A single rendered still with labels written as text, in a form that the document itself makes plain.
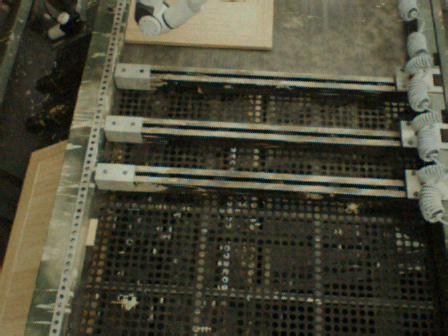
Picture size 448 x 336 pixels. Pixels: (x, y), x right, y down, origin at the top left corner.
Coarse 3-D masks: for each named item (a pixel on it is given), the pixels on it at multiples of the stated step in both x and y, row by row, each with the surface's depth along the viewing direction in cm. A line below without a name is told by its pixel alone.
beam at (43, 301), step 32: (128, 0) 233; (96, 32) 225; (96, 64) 217; (96, 96) 210; (64, 160) 197; (96, 160) 197; (64, 192) 192; (96, 192) 197; (64, 224) 186; (64, 256) 181; (64, 288) 176; (32, 320) 171; (64, 320) 171
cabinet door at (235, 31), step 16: (176, 0) 238; (256, 0) 238; (272, 0) 238; (208, 16) 234; (224, 16) 234; (240, 16) 234; (256, 16) 234; (272, 16) 234; (128, 32) 229; (176, 32) 229; (192, 32) 229; (208, 32) 229; (224, 32) 230; (240, 32) 230; (256, 32) 230; (240, 48) 227; (256, 48) 227
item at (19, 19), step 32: (32, 0) 291; (0, 64) 266; (64, 64) 282; (0, 96) 261; (64, 96) 269; (128, 96) 239; (32, 128) 265; (64, 128) 257; (128, 192) 275; (160, 320) 236
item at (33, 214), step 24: (120, 144) 225; (48, 168) 247; (24, 192) 248; (48, 192) 239; (24, 216) 240; (48, 216) 231; (24, 240) 234; (24, 264) 226; (0, 288) 228; (24, 288) 220; (0, 312) 221; (24, 312) 214
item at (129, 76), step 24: (120, 72) 213; (144, 72) 213; (168, 72) 214; (192, 72) 213; (216, 72) 213; (240, 72) 213; (264, 72) 213; (408, 72) 202; (432, 72) 209; (288, 96) 216; (312, 96) 215; (336, 96) 214; (360, 96) 213; (384, 96) 212
